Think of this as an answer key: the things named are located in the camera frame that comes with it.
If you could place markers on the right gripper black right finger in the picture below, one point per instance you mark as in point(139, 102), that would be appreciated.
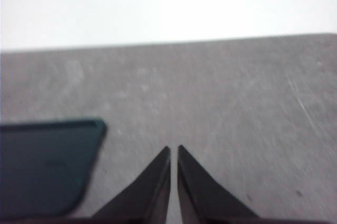
point(200, 195)

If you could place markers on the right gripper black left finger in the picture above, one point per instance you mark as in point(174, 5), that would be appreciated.
point(147, 195)

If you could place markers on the dark green rectangular tray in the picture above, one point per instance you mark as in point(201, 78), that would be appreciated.
point(39, 166)

